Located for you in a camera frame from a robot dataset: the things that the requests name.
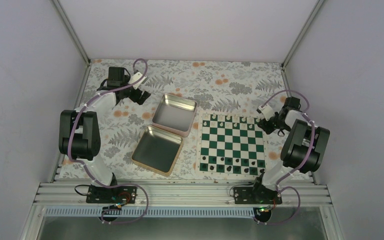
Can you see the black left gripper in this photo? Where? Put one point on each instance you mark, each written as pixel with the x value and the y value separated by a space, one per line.
pixel 135 98

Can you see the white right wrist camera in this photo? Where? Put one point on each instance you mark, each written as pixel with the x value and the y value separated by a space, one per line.
pixel 267 111

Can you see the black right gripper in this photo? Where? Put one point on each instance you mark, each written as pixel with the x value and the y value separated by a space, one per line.
pixel 268 130

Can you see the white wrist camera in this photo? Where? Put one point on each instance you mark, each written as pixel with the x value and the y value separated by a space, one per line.
pixel 267 111
pixel 137 79

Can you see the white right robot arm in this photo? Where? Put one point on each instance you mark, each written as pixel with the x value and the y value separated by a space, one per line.
pixel 304 147

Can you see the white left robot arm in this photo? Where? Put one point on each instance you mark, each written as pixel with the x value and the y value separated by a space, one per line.
pixel 79 130

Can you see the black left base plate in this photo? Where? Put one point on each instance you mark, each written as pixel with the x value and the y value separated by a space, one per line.
pixel 119 195

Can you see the aluminium mounting rail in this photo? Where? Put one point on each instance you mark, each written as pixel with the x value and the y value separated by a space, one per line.
pixel 180 194

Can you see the green white chess board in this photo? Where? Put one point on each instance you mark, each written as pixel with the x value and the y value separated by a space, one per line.
pixel 234 148

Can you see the white slotted cable duct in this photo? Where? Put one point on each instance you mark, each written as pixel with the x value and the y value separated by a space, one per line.
pixel 152 211

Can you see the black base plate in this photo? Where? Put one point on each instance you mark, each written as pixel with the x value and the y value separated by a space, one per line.
pixel 247 195
pixel 119 195

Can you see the open metal tin box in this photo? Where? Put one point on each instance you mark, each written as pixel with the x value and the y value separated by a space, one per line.
pixel 161 142

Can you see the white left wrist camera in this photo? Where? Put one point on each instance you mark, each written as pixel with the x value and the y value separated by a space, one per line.
pixel 137 79

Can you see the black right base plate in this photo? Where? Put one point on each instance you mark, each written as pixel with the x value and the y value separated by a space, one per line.
pixel 247 195

